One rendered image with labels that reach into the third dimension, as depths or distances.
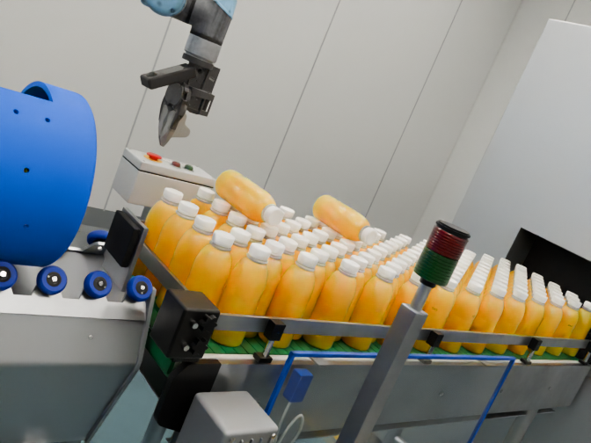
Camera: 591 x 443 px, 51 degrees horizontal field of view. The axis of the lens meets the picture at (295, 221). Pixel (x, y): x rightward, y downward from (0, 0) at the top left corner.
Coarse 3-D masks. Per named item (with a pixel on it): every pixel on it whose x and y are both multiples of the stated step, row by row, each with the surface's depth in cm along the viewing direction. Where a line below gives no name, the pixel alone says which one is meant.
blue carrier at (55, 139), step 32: (0, 96) 82; (32, 96) 86; (64, 96) 91; (0, 128) 80; (32, 128) 83; (64, 128) 86; (0, 160) 80; (32, 160) 82; (64, 160) 85; (96, 160) 89; (0, 192) 80; (32, 192) 83; (64, 192) 86; (0, 224) 83; (32, 224) 85; (64, 224) 88; (0, 256) 88; (32, 256) 90
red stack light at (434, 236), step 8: (432, 232) 105; (440, 232) 103; (448, 232) 103; (432, 240) 104; (440, 240) 103; (448, 240) 102; (456, 240) 102; (464, 240) 103; (432, 248) 104; (440, 248) 103; (448, 248) 103; (456, 248) 103; (464, 248) 104; (448, 256) 103; (456, 256) 103
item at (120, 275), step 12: (120, 216) 110; (132, 216) 110; (120, 228) 109; (132, 228) 106; (144, 228) 106; (108, 240) 112; (120, 240) 109; (132, 240) 106; (144, 240) 107; (108, 252) 114; (120, 252) 108; (132, 252) 107; (108, 264) 114; (120, 264) 107; (132, 264) 108; (120, 276) 109; (120, 288) 109
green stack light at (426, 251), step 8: (424, 248) 106; (424, 256) 105; (432, 256) 104; (440, 256) 103; (416, 264) 107; (424, 264) 104; (432, 264) 104; (440, 264) 103; (448, 264) 103; (456, 264) 104; (416, 272) 105; (424, 272) 104; (432, 272) 104; (440, 272) 103; (448, 272) 104; (432, 280) 104; (440, 280) 104; (448, 280) 105
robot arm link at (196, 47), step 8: (192, 40) 132; (200, 40) 132; (184, 48) 135; (192, 48) 133; (200, 48) 132; (208, 48) 133; (216, 48) 134; (200, 56) 133; (208, 56) 133; (216, 56) 135
